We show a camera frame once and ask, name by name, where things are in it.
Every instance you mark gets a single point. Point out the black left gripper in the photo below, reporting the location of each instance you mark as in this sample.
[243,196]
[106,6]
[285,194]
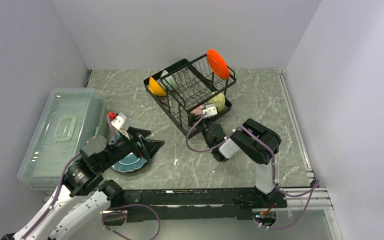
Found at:
[150,146]

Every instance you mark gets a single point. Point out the teal scalloped plate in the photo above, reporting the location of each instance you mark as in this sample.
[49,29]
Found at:
[129,164]

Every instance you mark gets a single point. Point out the pale yellow mug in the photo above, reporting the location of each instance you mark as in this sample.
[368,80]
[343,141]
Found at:
[219,101]

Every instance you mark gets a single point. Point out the black wire dish rack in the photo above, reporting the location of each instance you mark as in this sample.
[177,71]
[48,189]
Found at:
[196,85]

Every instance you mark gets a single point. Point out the yellow ribbed bowl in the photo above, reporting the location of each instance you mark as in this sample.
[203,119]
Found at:
[155,88]

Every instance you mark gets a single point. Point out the light green ceramic bowl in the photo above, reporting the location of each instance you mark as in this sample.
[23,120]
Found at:
[168,81]

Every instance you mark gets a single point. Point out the orange plate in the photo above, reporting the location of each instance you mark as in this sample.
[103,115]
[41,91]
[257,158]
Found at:
[217,64]

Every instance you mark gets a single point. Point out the pink mug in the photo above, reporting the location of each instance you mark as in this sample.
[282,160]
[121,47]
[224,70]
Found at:
[198,111]

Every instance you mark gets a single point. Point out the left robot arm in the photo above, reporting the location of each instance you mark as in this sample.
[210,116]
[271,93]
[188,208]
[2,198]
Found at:
[82,191]

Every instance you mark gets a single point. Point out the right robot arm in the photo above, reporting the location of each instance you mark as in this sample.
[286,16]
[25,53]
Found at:
[255,140]

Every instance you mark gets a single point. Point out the clear plastic storage box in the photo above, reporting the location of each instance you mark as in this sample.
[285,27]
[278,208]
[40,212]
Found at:
[70,117]

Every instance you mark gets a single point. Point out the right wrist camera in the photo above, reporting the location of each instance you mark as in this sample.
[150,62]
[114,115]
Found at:
[209,110]

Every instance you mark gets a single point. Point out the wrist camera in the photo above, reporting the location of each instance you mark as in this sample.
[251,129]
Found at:
[119,122]
[209,110]

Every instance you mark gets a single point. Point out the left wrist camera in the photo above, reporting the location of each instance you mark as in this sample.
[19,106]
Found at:
[119,122]

